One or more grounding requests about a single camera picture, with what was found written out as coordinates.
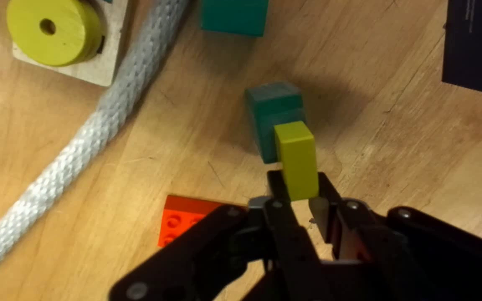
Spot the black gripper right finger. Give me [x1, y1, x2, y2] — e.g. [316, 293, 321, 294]
[309, 172, 482, 301]

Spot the yellow wooden block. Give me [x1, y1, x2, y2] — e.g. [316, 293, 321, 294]
[273, 119, 321, 202]

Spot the yellow wooden ring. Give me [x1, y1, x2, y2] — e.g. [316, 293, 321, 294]
[5, 0, 107, 69]

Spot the thick white rope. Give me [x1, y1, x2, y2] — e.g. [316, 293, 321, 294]
[0, 0, 191, 284]

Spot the white wooden peg board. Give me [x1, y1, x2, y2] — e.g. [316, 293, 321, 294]
[10, 0, 132, 89]

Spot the red toy brick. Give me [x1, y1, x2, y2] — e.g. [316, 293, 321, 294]
[156, 192, 227, 251]

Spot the green wooden block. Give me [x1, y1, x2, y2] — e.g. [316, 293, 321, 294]
[197, 0, 269, 40]
[244, 80, 306, 166]

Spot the blue cardboard box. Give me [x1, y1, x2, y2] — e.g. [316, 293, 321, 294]
[440, 0, 482, 102]

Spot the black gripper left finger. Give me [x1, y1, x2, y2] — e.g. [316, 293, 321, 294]
[109, 169, 315, 301]

